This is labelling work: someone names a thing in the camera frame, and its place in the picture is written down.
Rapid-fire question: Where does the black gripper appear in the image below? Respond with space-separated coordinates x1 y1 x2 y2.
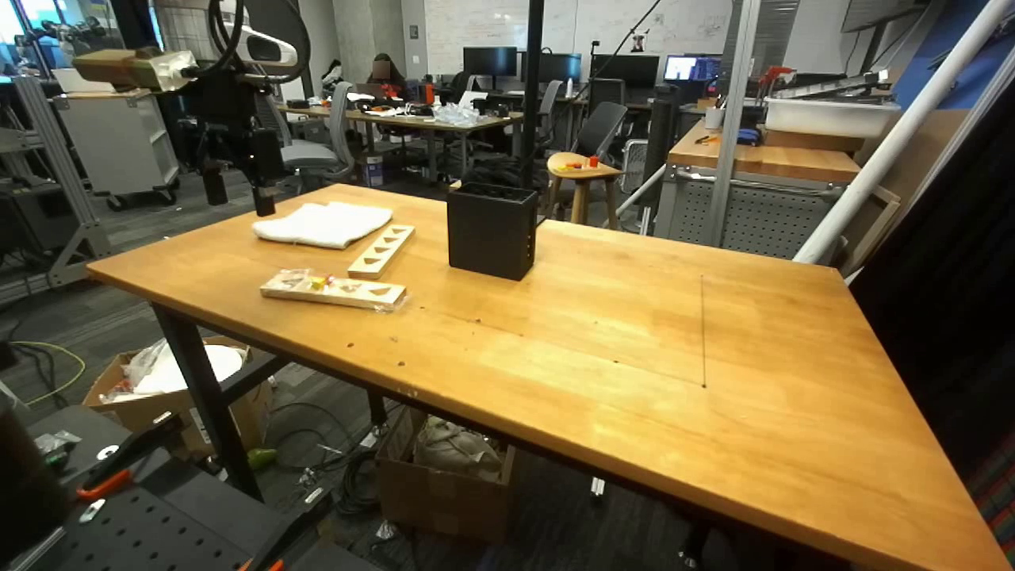
182 73 282 216

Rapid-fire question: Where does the white towel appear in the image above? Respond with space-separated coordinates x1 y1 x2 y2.
255 202 394 247

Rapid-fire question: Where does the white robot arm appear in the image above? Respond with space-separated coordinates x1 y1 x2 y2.
188 0 312 216

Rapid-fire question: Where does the black mesh basket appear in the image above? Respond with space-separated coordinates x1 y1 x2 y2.
448 183 537 280

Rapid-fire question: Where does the grey office chair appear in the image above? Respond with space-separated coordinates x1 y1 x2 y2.
257 92 356 186

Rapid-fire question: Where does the wooden shape puzzle board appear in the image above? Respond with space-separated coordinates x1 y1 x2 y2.
260 270 406 311

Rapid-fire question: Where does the white rolling cabinet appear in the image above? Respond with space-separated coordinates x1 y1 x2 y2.
57 92 182 210

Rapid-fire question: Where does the wooden triangle-slot board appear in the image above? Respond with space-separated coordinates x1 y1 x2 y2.
349 225 411 277

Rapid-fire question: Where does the seated person in background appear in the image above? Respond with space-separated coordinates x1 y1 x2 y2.
367 55 406 100

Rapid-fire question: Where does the cardboard box with plastic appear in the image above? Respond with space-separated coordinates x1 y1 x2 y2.
81 339 274 458

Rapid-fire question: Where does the round wooden stool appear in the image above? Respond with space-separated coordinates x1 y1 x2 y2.
545 153 623 225

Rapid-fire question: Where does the cardboard box under table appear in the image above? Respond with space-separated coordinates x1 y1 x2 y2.
379 413 516 543

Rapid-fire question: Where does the black vertical pole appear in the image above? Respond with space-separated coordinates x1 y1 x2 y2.
521 0 545 189

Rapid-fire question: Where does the computer monitor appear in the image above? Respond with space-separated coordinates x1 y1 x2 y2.
662 55 723 85

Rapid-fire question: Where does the wooden workbench with drawers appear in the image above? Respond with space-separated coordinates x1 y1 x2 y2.
653 124 860 258

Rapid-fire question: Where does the white diagonal pole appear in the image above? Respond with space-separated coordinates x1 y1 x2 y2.
794 0 1011 263

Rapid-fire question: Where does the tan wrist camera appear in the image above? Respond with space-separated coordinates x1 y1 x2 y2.
74 46 198 92

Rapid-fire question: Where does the orange handled clamp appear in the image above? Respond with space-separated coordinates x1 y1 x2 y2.
74 413 185 503

